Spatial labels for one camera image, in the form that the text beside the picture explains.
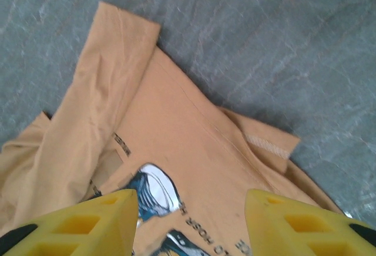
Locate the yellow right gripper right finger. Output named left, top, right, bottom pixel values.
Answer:
left=245, top=188, right=376, bottom=256

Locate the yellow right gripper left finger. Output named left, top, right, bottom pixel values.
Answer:
left=0, top=188, right=139, bottom=256

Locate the orange printed t-shirt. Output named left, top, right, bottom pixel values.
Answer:
left=0, top=1, right=349, bottom=256

